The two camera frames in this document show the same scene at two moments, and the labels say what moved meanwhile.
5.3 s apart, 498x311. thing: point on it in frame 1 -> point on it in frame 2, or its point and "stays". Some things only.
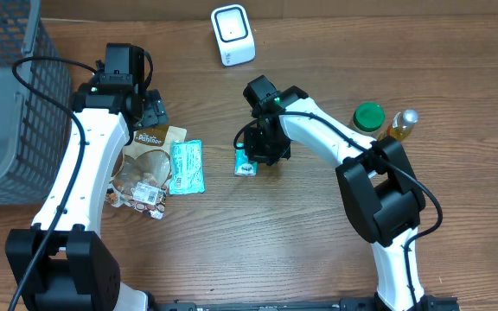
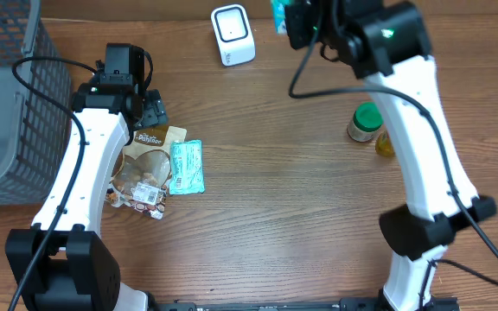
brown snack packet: x=143 y=171 stays
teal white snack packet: x=186 y=159 stays
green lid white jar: x=368 y=117 stays
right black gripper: x=261 y=155 -> x=296 y=25
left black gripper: x=155 y=109 stays
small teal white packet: x=244 y=168 -> x=278 y=7
